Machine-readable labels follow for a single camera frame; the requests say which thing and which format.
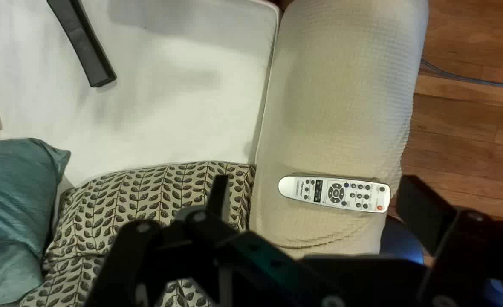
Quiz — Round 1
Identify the leaf patterned cushion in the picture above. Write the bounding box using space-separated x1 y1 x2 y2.
19 162 254 307

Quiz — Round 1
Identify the white sofa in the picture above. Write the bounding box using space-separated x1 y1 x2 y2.
0 0 278 184

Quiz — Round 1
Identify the teal cushion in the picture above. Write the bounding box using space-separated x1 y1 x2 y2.
0 138 70 307

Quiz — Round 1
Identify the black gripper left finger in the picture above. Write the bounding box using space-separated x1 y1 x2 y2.
205 176 228 220

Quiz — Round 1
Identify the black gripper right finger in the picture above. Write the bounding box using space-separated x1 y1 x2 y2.
397 176 457 251

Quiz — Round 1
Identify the grey remote control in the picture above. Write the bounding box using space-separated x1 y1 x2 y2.
278 174 392 213

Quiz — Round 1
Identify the beige blanket on armrest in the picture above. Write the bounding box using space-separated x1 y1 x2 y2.
249 0 428 258

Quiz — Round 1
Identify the black remote control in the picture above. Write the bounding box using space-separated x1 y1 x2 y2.
46 0 116 87

